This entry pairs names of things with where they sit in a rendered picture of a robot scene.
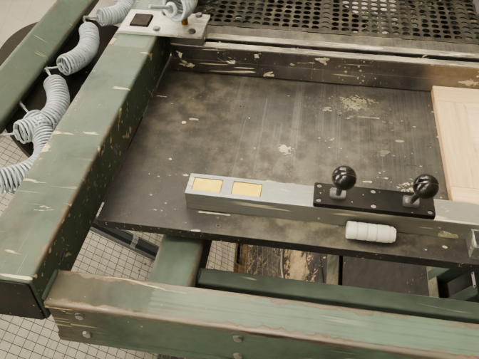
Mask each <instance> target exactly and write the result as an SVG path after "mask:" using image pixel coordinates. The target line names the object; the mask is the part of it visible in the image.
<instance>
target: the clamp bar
mask: <svg viewBox="0 0 479 359"><path fill-rule="evenodd" d="M136 13H137V14H152V15H153V19H152V21H151V22H150V24H149V26H148V27H141V26H130V22H131V21H132V19H133V17H134V15H135V14H136ZM209 20H210V15H207V14H202V13H201V12H197V13H196V14H191V15H190V16H189V17H187V18H186V19H184V20H182V21H180V22H175V21H172V20H170V19H169V18H168V17H167V16H166V14H165V12H164V11H163V10H162V11H149V10H139V9H138V10H137V9H131V10H130V12H129V14H128V15H127V16H126V18H125V20H124V22H123V23H122V24H121V26H120V28H119V29H118V33H129V34H138V35H150V36H168V37H170V42H171V44H170V49H171V56H172V69H173V70H179V71H195V72H204V73H221V74H230V75H239V76H255V77H264V78H281V79H289V80H305V81H314V82H323V83H340V84H349V85H365V86H374V87H382V88H399V89H408V90H424V91H431V89H432V87H433V86H443V87H452V88H469V89H478V90H479V53H463V52H453V51H434V50H425V49H415V48H397V47H387V46H368V45H359V44H349V43H330V42H321V41H303V40H292V39H283V38H265V37H254V36H236V35H227V34H216V33H210V34H209V33H208V30H207V24H208V21H209Z"/></svg>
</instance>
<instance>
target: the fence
mask: <svg viewBox="0 0 479 359"><path fill-rule="evenodd" d="M195 178H201V179H209V180H221V181H222V188H221V191H220V192H208V191H201V190H193V189H192V186H193V184H194V181H195ZM234 182H241V183H248V184H261V185H262V191H261V196H260V197H253V196H246V195H239V194H232V188H233V184H234ZM313 197H314V186H308V185H301V184H288V183H281V182H268V181H261V180H253V179H241V178H234V177H221V176H214V175H201V174H194V173H191V175H190V178H189V181H188V183H187V188H186V190H185V200H186V207H187V208H191V209H203V210H209V211H216V212H228V213H235V214H246V215H253V216H260V217H271V218H278V219H291V220H297V221H303V222H316V223H322V224H334V225H341V226H346V223H347V222H348V221H351V222H357V223H358V222H363V223H370V224H376V225H377V224H382V225H389V226H390V227H393V228H395V229H396V231H397V232H403V233H410V234H422V235H429V236H441V237H448V238H454V239H467V237H468V235H469V233H470V230H471V229H477V230H479V204H476V203H469V202H457V201H449V200H442V199H433V200H434V205H435V211H436V217H435V219H421V218H414V217H402V216H395V215H388V214H376V213H369V212H357V211H349V210H342V209H330V208H323V207H314V206H313Z"/></svg>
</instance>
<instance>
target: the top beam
mask: <svg viewBox="0 0 479 359"><path fill-rule="evenodd" d="M149 4H151V5H163V0H136V1H135V3H134V4H133V6H132V7H131V9H137V10H138V9H139V10H149V11H162V10H163V9H149V8H148V5H149ZM131 9H130V10H131ZM129 12H130V11H129ZM129 12H128V14H129ZM128 14H127V15H128ZM125 18H126V17H125ZM124 20H125V19H124ZM124 20H123V21H124ZM122 23H123V22H122ZM120 26H121V25H120ZM119 28H120V27H119ZM119 28H118V29H119ZM170 44H171V42H170V37H168V36H150V35H138V34H129V33H118V30H117V31H116V33H115V35H114V36H113V37H112V39H111V41H110V43H109V44H108V46H107V47H106V49H105V50H104V52H103V54H102V55H101V57H100V58H99V60H98V62H97V63H96V65H95V66H94V68H93V70H92V71H91V73H90V74H89V76H88V77H87V79H86V81H85V83H84V84H83V85H82V87H81V89H80V90H79V92H78V93H77V95H76V97H75V98H74V99H73V102H72V103H71V104H70V106H69V108H68V109H67V111H66V113H65V114H64V116H63V117H62V118H61V121H60V122H59V124H58V125H57V127H56V129H55V130H54V131H53V133H52V135H51V136H50V138H49V139H48V141H47V143H46V144H45V146H44V147H43V149H42V151H41V152H40V154H39V155H38V157H37V158H36V160H35V162H34V163H33V165H32V166H31V169H30V170H29V171H28V173H27V174H26V176H25V177H24V179H23V181H22V183H21V184H20V185H19V188H18V189H17V190H16V192H15V194H14V195H13V197H12V198H11V200H10V202H9V203H8V204H7V206H6V208H5V210H4V211H3V213H2V214H1V216H0V314H4V315H9V316H19V317H24V318H34V319H39V320H43V319H45V318H49V317H50V315H51V312H50V311H49V309H48V308H45V307H44V305H43V300H42V295H43V293H44V291H45V289H46V287H47V285H48V283H49V281H50V279H51V276H52V275H53V272H54V271H55V269H56V270H59V269H60V270H65V271H71V269H72V268H73V265H74V263H75V261H76V259H77V257H78V254H79V252H80V250H81V248H82V246H83V243H84V241H85V240H86V237H87V235H88V233H89V231H90V228H91V226H92V224H93V221H94V219H95V217H96V215H97V213H98V210H99V209H100V207H101V205H102V202H103V200H104V198H105V195H106V193H107V191H108V189H109V187H110V184H111V182H112V181H113V178H114V176H115V174H116V172H117V170H118V167H119V165H120V163H121V161H122V159H123V156H124V154H125V151H126V150H127V148H128V146H129V144H130V141H131V139H132V137H133V135H134V132H135V130H136V128H137V126H138V123H139V122H140V119H141V118H142V115H143V113H144V111H145V109H146V106H147V104H148V102H149V100H150V97H151V95H152V94H153V91H154V89H155V87H156V85H157V83H158V80H159V78H160V76H161V74H162V71H163V69H164V67H165V65H166V63H167V61H168V59H169V57H170V54H171V49H170Z"/></svg>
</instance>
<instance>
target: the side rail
mask: <svg viewBox="0 0 479 359"><path fill-rule="evenodd" d="M43 305H44V307H45V308H48V309H49V311H50V312H51V315H52V316H53V319H54V321H55V323H56V325H57V327H58V329H59V331H58V336H59V338H60V339H61V340H67V341H73V342H78V343H87V344H92V345H101V346H107V347H112V348H121V349H126V350H136V351H141V352H146V353H155V354H161V355H170V356H175V357H181V358H189V359H479V324H474V323H464V322H458V321H447V320H442V319H436V318H426V317H420V316H410V315H403V314H397V313H387V312H381V311H371V310H365V309H360V308H349V307H343V306H333V305H327V304H321V303H311V302H305V301H295V300H289V299H283V298H272V297H267V296H256V295H251V294H245V293H235V292H229V291H218V290H212V289H206V288H196V287H190V286H180V285H174V284H168V283H158V282H152V281H141V280H136V279H125V278H120V277H114V276H104V275H98V274H87V273H81V272H75V271H65V270H58V274H57V277H56V279H55V281H54V282H53V285H52V287H51V289H50V291H49V292H48V295H47V297H46V300H43Z"/></svg>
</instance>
